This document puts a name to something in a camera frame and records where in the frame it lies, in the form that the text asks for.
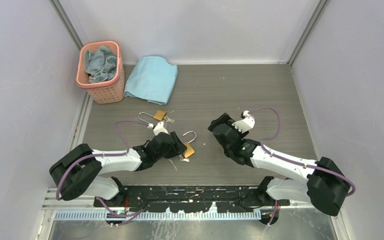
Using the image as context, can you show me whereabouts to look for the small keys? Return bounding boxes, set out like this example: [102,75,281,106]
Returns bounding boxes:
[179,155,190,162]

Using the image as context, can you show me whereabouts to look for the brass padlock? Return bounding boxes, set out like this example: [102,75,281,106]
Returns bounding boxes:
[137,109,167,124]
[182,131,197,159]

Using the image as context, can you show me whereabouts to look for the small silver key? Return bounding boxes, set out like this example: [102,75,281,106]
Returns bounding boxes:
[163,115,175,123]

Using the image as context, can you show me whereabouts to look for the grey-blue cloth in basket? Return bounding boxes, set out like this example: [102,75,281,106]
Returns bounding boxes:
[84,45,118,84]

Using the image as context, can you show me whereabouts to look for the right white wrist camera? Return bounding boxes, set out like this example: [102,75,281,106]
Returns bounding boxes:
[232,110,255,133]

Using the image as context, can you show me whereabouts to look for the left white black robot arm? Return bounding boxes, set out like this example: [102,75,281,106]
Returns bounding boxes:
[49,131,187,207]

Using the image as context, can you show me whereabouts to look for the aluminium rail frame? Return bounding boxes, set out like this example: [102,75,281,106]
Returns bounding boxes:
[36,185,349,240]

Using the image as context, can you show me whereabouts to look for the pink plastic laundry basket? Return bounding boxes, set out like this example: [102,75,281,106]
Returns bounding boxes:
[75,40,125,104]

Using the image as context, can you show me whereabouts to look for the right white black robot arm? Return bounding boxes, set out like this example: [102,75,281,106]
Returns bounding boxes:
[208,110,355,216]

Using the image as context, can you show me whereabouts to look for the light blue folded towel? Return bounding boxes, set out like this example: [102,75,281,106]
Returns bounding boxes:
[124,56,178,105]

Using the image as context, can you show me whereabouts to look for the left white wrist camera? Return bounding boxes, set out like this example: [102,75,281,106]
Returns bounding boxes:
[147,121,169,136]

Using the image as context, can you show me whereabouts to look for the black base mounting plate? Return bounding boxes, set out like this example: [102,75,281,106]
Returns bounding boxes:
[105,185,275,213]

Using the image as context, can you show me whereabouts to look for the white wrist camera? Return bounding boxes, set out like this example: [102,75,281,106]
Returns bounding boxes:
[147,121,169,136]
[232,110,255,133]

